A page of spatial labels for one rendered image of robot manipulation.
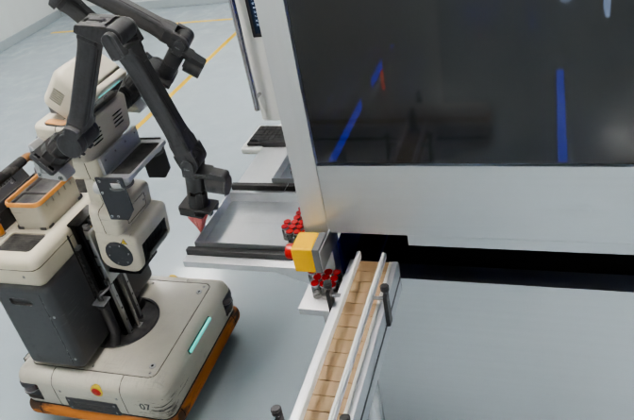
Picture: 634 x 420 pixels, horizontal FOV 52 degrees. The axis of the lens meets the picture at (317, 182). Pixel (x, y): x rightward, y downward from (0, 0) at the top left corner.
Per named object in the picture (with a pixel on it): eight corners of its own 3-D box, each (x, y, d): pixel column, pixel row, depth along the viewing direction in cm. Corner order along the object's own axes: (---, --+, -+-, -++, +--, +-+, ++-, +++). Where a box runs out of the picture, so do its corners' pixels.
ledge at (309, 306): (365, 283, 169) (364, 277, 168) (353, 318, 159) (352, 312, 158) (314, 279, 174) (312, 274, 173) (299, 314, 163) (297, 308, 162)
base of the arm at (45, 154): (53, 136, 196) (27, 156, 187) (64, 121, 191) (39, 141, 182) (75, 156, 198) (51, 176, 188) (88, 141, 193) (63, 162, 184)
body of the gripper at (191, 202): (210, 218, 186) (208, 196, 182) (177, 212, 188) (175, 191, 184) (220, 205, 191) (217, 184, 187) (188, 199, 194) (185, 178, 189)
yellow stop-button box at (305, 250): (330, 255, 165) (325, 232, 162) (323, 274, 160) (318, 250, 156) (302, 253, 168) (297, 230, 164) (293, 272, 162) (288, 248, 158)
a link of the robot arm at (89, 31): (90, -3, 164) (69, 12, 156) (141, 19, 164) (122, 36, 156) (74, 132, 192) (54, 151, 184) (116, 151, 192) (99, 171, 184)
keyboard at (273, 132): (353, 128, 255) (353, 124, 254) (343, 147, 244) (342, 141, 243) (260, 128, 269) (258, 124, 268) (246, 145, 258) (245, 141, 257)
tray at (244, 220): (332, 203, 200) (330, 193, 198) (307, 257, 179) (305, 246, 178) (231, 200, 211) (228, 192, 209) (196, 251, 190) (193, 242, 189)
